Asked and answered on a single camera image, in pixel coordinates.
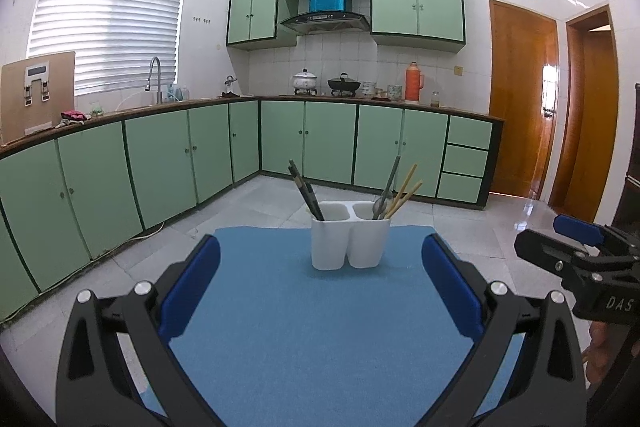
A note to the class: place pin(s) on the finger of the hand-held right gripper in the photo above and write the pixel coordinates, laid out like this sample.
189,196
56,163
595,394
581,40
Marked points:
545,249
580,229

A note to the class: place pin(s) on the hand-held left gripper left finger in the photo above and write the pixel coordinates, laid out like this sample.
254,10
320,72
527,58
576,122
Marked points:
192,287

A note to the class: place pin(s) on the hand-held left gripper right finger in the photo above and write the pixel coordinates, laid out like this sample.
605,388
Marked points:
452,287

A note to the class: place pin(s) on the wooden chopstick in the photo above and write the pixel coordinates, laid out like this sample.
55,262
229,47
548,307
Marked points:
412,189
406,182

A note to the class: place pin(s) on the metal spoon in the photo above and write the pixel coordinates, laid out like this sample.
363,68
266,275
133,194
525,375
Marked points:
393,174

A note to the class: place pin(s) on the white utensil holder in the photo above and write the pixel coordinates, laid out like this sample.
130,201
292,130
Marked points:
330,247

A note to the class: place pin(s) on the person's right hand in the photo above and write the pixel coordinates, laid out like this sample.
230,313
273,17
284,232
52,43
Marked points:
607,347

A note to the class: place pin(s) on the blue table mat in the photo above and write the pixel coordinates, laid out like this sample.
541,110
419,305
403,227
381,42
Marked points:
300,332

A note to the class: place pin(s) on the wooden door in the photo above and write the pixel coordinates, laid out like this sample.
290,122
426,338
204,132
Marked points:
520,107

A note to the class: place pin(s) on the glass jar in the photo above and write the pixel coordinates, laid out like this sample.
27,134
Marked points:
435,100

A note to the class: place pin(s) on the clear plastic bottle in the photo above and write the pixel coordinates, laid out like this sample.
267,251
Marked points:
178,93

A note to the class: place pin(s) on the metal faucet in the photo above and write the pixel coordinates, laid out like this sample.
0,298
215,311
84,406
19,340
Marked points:
159,89

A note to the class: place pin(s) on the orange thermos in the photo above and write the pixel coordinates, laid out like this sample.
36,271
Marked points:
413,84

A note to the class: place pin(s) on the red cloth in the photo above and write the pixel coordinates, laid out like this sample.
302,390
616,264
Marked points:
74,115

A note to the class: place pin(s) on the stacked ceramic bowls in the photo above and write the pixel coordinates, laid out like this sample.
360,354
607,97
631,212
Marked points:
368,89

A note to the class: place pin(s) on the black wok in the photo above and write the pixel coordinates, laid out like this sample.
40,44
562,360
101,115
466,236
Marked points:
344,84

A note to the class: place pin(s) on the gas stove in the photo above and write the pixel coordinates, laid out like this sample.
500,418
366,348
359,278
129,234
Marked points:
322,95

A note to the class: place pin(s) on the white cooking pot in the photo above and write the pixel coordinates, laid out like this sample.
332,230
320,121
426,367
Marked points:
305,82

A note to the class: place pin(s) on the white window blind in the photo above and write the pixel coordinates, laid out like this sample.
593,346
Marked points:
110,7

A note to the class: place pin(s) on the range hood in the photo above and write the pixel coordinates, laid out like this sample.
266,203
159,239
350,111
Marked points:
325,21

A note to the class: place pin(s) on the wooden door frame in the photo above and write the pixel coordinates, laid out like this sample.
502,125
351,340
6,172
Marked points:
567,132

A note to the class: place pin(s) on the wall hooks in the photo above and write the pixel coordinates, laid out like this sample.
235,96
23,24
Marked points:
201,21

